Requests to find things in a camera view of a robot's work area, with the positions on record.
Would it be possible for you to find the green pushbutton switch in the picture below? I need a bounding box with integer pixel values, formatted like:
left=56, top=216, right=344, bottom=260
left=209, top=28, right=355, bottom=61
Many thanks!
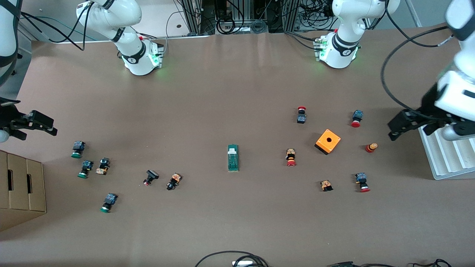
left=71, top=141, right=86, bottom=159
left=99, top=193, right=118, bottom=213
left=78, top=160, right=94, bottom=179

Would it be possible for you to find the black looped cable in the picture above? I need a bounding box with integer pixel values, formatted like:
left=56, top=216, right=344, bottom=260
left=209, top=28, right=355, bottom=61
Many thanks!
left=195, top=251, right=269, bottom=267

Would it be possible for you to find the green load switch white lever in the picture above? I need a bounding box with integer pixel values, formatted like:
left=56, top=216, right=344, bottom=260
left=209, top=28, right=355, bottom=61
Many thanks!
left=227, top=144, right=239, bottom=172

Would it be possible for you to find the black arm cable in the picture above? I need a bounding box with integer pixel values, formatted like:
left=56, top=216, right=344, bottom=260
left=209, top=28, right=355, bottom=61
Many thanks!
left=380, top=0, right=461, bottom=119
left=20, top=0, right=93, bottom=50

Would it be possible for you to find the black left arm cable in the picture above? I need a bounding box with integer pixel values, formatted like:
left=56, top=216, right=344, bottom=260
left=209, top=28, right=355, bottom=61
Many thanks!
left=380, top=0, right=461, bottom=119

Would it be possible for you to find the coiled black cable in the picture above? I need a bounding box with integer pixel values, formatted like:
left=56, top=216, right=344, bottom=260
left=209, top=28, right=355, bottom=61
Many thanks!
left=216, top=15, right=237, bottom=35

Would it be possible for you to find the orange button enclosure box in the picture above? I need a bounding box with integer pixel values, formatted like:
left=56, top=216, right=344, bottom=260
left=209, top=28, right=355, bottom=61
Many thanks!
left=315, top=129, right=341, bottom=155

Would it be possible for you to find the brown paper table cover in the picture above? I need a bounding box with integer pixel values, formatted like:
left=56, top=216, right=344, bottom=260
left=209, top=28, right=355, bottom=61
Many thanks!
left=0, top=20, right=475, bottom=267

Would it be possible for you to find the white board with hole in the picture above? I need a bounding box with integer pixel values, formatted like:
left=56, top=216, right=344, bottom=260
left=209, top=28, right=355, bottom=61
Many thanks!
left=52, top=0, right=212, bottom=44

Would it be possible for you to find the black button orange contact block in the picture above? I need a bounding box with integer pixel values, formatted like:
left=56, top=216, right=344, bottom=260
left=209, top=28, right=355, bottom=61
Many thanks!
left=95, top=158, right=111, bottom=175

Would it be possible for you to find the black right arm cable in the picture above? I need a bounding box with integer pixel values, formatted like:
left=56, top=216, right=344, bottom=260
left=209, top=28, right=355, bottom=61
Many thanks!
left=20, top=0, right=93, bottom=50

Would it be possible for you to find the thin black cable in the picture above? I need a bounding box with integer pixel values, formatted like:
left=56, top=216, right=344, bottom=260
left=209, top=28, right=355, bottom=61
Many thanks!
left=412, top=259, right=453, bottom=267

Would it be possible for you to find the grey ribbed plastic tray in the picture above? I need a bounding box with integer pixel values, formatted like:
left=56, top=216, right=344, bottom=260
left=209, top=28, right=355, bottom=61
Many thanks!
left=419, top=124, right=475, bottom=181

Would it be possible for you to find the black square pushbutton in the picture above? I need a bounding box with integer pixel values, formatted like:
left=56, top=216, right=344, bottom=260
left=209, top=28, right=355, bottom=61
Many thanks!
left=143, top=169, right=160, bottom=186

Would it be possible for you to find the black cable bundle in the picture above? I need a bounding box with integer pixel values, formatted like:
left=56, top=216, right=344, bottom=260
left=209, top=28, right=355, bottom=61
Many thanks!
left=297, top=0, right=336, bottom=31

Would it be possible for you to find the aluminium equipment rack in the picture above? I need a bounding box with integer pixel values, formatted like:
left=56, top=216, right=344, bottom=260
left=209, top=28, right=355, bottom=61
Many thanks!
left=178, top=0, right=334, bottom=36

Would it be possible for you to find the black cable with connector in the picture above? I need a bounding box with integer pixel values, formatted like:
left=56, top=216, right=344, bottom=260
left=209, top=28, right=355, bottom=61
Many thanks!
left=327, top=261, right=409, bottom=267

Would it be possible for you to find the black selector orange contact block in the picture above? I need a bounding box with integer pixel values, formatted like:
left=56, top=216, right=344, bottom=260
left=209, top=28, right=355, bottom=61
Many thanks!
left=166, top=173, right=182, bottom=191

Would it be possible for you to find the brown cardboard box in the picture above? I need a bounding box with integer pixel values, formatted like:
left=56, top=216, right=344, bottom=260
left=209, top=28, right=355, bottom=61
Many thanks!
left=0, top=150, right=48, bottom=232

